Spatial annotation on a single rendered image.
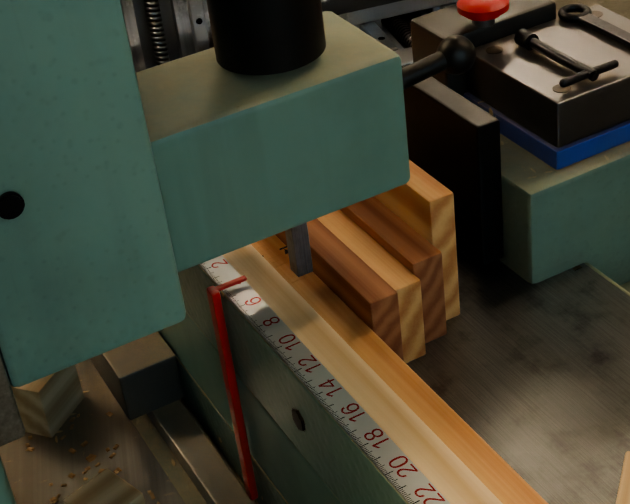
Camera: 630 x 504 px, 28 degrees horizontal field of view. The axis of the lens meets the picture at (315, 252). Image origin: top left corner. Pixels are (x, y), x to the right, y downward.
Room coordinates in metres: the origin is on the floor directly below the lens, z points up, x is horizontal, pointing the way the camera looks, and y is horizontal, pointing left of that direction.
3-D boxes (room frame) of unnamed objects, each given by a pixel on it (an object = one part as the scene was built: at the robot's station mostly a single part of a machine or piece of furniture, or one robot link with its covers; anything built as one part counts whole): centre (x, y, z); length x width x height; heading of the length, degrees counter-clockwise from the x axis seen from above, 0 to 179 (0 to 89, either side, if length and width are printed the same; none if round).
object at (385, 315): (0.57, 0.01, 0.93); 0.18 x 0.02 x 0.06; 24
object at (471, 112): (0.63, -0.11, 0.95); 0.09 x 0.07 x 0.09; 24
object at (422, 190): (0.63, -0.02, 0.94); 0.21 x 0.01 x 0.08; 24
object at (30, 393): (0.63, 0.19, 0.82); 0.04 x 0.04 x 0.04; 64
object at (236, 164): (0.52, 0.03, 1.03); 0.14 x 0.07 x 0.09; 114
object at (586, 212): (0.65, -0.15, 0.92); 0.15 x 0.13 x 0.09; 24
